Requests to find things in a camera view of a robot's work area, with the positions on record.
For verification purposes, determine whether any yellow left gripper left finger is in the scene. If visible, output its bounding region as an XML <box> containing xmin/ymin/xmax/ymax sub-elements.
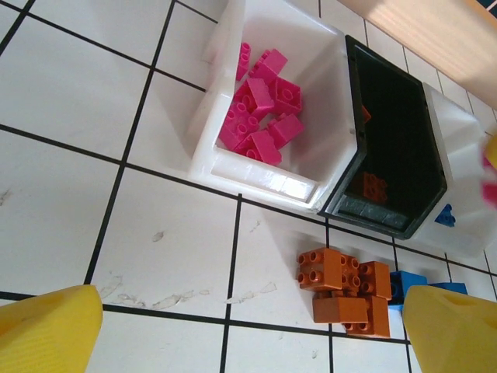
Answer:
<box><xmin>0</xmin><ymin>284</ymin><xmax>104</xmax><ymax>373</ymax></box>

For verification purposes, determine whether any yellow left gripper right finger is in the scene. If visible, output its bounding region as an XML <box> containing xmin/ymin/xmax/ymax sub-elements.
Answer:
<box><xmin>403</xmin><ymin>285</ymin><xmax>497</xmax><ymax>373</ymax></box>

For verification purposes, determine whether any translucent white plastic bin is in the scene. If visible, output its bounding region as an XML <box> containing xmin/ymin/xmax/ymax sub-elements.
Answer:
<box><xmin>411</xmin><ymin>81</ymin><xmax>497</xmax><ymax>260</ymax></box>
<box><xmin>188</xmin><ymin>0</ymin><xmax>358</xmax><ymax>213</ymax></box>

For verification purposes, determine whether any pink lego brick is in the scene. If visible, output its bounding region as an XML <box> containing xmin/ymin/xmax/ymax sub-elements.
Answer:
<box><xmin>266</xmin><ymin>113</ymin><xmax>304</xmax><ymax>148</ymax></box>
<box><xmin>217</xmin><ymin>103</ymin><xmax>261</xmax><ymax>151</ymax></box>
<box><xmin>235</xmin><ymin>130</ymin><xmax>281</xmax><ymax>167</ymax></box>
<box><xmin>480</xmin><ymin>151</ymin><xmax>497</xmax><ymax>213</ymax></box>
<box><xmin>235</xmin><ymin>41</ymin><xmax>252</xmax><ymax>82</ymax></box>
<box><xmin>248</xmin><ymin>48</ymin><xmax>289</xmax><ymax>85</ymax></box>
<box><xmin>271</xmin><ymin>75</ymin><xmax>303</xmax><ymax>116</ymax></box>
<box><xmin>234</xmin><ymin>77</ymin><xmax>275</xmax><ymax>116</ymax></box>

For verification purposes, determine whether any blue lego brick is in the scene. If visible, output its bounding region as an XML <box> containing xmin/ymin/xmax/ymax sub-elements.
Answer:
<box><xmin>389</xmin><ymin>270</ymin><xmax>428</xmax><ymax>312</ymax></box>
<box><xmin>433</xmin><ymin>204</ymin><xmax>456</xmax><ymax>226</ymax></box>
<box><xmin>429</xmin><ymin>282</ymin><xmax>469</xmax><ymax>297</ymax></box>

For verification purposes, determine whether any orange lego brick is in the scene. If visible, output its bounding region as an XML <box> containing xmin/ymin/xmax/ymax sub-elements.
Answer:
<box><xmin>297</xmin><ymin>248</ymin><xmax>342</xmax><ymax>291</ymax></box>
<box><xmin>339</xmin><ymin>254</ymin><xmax>360</xmax><ymax>291</ymax></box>
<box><xmin>345</xmin><ymin>295</ymin><xmax>391</xmax><ymax>337</ymax></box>
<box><xmin>356</xmin><ymin>260</ymin><xmax>392</xmax><ymax>300</ymax></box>
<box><xmin>360</xmin><ymin>173</ymin><xmax>389</xmax><ymax>205</ymax></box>
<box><xmin>312</xmin><ymin>297</ymin><xmax>368</xmax><ymax>324</ymax></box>

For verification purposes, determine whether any black plastic bin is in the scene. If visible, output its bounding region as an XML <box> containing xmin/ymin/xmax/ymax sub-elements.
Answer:
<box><xmin>318</xmin><ymin>34</ymin><xmax>448</xmax><ymax>240</ymax></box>

